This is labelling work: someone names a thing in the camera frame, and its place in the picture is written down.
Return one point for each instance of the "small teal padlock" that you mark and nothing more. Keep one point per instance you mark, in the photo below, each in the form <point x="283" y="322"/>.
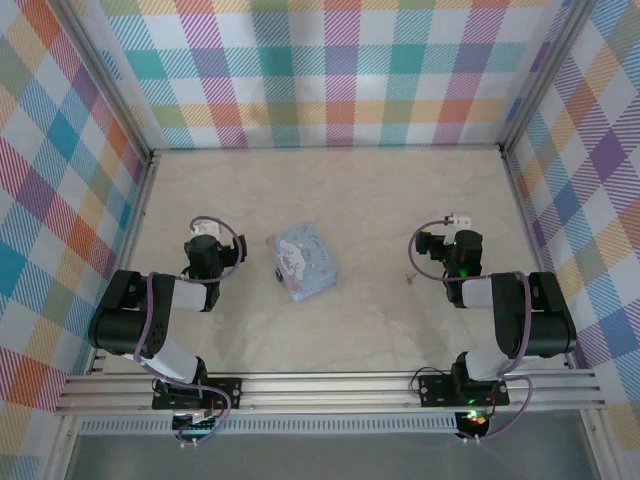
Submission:
<point x="277" y="274"/>

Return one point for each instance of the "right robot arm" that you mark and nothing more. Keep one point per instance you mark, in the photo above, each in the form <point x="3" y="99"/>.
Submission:
<point x="540" y="320"/>

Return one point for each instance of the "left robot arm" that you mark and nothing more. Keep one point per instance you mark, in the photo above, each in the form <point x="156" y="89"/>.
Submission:
<point x="125" y="320"/>

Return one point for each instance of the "black circuit board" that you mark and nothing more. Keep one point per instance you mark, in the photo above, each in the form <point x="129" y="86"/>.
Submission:
<point x="195" y="422"/>

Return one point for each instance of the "aluminium table edge rail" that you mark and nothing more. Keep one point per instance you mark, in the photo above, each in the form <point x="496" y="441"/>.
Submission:
<point x="131" y="250"/>

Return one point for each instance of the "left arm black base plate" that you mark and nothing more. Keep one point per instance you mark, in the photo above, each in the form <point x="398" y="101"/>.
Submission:
<point x="230" y="392"/>

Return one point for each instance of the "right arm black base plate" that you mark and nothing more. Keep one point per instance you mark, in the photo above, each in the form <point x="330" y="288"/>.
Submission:
<point x="435" y="390"/>

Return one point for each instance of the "wide slotted aluminium rail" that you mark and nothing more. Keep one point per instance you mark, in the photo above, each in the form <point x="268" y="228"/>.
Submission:
<point x="325" y="392"/>

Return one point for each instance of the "aluminium frame post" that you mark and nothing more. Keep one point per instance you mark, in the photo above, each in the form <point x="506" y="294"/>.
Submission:
<point x="108" y="75"/>
<point x="600" y="445"/>
<point x="62" y="450"/>
<point x="546" y="75"/>

